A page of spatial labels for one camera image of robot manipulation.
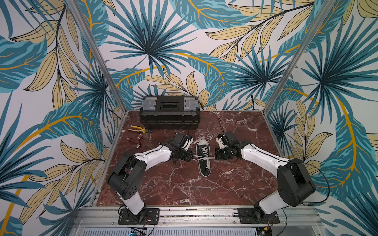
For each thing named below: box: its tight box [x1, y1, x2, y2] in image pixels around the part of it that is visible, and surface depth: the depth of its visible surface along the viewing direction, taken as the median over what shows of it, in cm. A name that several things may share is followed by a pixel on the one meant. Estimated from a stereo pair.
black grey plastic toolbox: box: [139, 95, 201, 130], surface depth 100 cm
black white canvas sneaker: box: [196, 138, 212, 177], surface depth 92 cm
